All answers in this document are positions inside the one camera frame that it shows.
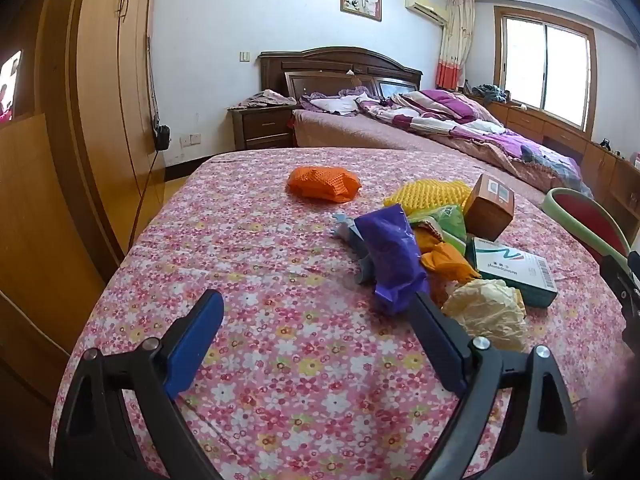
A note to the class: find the floral curtain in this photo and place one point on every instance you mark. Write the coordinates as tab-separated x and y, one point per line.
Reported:
455	45

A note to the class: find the purple patchwork quilt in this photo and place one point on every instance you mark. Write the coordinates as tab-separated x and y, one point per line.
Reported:
450	115

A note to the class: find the orange cloth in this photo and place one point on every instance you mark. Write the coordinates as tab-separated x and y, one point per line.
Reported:
445	260

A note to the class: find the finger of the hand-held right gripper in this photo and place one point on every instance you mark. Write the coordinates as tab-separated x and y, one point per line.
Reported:
622	280

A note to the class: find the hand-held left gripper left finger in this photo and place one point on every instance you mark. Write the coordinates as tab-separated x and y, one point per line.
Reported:
195	347

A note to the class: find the white air conditioner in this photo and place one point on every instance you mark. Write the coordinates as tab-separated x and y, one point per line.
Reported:
425	7

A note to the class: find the low wooden cabinet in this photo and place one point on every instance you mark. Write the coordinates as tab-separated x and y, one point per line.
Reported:
565	140

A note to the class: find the wall socket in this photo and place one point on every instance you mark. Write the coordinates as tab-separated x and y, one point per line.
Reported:
191	139

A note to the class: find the phone with lit screen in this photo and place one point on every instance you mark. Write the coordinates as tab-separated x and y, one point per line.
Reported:
11	85

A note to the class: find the red chair with green frame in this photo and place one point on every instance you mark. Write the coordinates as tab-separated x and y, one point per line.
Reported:
585	222

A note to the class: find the purple plastic bag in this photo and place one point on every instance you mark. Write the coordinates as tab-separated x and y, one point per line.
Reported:
390	255

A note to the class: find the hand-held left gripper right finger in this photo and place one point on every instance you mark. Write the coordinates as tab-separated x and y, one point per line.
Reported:
440	347

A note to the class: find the folded cloth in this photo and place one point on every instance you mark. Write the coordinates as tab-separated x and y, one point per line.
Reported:
265	99

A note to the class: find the orange mesh sponge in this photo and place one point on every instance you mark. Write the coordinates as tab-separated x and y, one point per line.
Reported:
322	184

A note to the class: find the wooden desk panel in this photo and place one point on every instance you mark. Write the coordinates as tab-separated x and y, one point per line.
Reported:
40	220

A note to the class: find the green snack packet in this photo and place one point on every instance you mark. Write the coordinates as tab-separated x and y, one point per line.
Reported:
447	220

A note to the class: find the dark wooden headboard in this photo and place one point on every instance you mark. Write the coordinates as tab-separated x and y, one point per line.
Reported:
320	67

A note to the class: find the pile of clothes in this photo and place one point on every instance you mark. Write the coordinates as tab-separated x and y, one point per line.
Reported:
490	92

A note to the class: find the green and white medicine box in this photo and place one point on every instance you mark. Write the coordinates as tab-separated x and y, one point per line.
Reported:
515	270

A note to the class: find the pink floral tablecloth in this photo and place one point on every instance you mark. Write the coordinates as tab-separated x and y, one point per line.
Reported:
280	260

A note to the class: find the wooden wardrobe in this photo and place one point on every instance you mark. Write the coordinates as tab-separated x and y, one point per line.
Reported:
105	85

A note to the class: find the window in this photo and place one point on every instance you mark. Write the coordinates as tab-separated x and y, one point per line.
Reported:
545	67

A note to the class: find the black charger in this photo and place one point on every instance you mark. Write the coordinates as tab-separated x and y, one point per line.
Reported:
161	137

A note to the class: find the white pillow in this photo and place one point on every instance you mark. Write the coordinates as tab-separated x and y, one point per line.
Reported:
332	105

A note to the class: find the dark wooden nightstand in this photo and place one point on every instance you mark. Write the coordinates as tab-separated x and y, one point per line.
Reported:
262	127

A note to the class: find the crumpled cream plastic bag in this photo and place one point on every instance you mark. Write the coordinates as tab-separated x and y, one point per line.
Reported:
485	315

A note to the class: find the brown cardboard box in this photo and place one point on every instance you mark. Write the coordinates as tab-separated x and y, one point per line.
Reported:
490	207

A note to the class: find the bed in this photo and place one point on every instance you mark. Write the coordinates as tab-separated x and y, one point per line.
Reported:
340	130

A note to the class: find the yellow mesh sponge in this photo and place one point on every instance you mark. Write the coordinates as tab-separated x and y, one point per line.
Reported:
425	197

